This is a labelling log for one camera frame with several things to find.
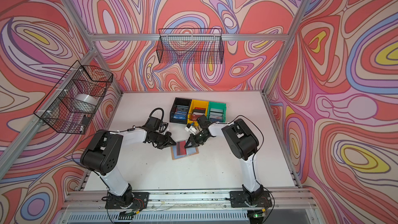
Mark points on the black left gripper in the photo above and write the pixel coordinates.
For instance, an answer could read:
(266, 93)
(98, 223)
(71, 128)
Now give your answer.
(168, 135)

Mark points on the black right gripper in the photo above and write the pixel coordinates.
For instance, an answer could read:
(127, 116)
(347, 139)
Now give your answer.
(192, 139)

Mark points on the brown leather card holder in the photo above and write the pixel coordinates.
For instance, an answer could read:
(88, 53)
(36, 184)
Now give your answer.
(190, 152)

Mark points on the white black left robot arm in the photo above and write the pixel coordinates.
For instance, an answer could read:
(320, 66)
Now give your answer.
(102, 153)

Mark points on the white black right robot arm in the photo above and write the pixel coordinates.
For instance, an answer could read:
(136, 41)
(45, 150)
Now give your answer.
(243, 144)

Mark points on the black plastic bin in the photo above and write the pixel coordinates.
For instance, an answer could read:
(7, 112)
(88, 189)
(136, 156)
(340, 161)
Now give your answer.
(180, 110)

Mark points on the yellow plastic bin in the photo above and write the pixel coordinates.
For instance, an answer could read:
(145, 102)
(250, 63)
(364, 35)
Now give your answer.
(197, 109)

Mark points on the green plastic bin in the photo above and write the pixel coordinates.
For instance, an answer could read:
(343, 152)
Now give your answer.
(217, 112)

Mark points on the silver tape roll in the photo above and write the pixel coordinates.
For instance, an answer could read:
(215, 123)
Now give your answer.
(84, 103)

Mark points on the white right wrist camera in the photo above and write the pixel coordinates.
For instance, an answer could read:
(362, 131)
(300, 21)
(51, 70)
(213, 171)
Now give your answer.
(190, 127)

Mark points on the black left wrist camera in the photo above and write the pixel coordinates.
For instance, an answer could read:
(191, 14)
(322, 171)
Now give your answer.
(156, 124)

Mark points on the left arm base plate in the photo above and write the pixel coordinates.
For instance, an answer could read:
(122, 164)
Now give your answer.
(134, 201)

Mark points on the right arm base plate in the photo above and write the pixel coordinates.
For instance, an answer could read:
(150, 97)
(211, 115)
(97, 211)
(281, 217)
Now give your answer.
(240, 199)

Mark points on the black wire basket back wall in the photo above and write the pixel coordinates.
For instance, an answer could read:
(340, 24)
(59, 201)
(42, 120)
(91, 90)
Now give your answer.
(190, 46)

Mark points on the black wire basket wall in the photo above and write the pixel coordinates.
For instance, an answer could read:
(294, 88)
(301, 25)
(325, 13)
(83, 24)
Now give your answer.
(57, 112)
(190, 46)

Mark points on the black wire basket left wall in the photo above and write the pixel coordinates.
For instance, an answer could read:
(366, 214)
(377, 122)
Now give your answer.
(57, 112)

